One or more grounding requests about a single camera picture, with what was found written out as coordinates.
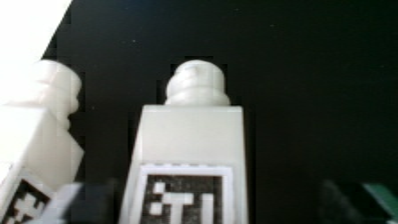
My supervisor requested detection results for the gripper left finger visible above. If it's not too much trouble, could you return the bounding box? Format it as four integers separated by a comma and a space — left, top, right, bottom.
38, 182, 118, 224

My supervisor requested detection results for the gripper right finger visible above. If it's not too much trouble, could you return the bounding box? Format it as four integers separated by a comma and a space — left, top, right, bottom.
319, 180, 398, 224

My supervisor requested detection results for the white leg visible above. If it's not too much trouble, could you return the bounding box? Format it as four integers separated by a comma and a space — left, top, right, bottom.
118, 60, 249, 224
0, 60, 84, 224

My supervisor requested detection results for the white marker sheet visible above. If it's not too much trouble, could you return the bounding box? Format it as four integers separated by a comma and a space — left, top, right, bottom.
0, 0, 73, 102

